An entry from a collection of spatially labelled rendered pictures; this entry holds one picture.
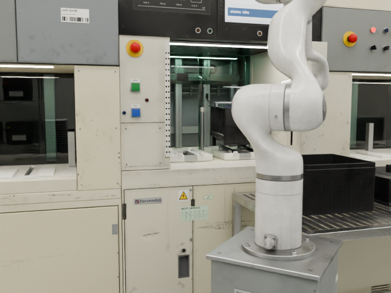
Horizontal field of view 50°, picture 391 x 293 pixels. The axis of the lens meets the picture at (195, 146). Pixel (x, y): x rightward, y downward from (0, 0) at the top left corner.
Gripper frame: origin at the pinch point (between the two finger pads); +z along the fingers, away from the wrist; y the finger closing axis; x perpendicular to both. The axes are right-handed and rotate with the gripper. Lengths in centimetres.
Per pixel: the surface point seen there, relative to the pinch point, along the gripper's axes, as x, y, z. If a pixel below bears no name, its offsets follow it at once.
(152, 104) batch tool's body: -5.7, -49.4, 4.3
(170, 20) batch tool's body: 27, -42, 3
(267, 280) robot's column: -46, -40, -76
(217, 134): -20.0, -10.7, 32.1
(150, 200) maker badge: -44, -50, 4
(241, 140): -23.0, -1.6, 23.1
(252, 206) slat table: -44, -17, -21
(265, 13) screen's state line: 32.7, -1.3, 1.8
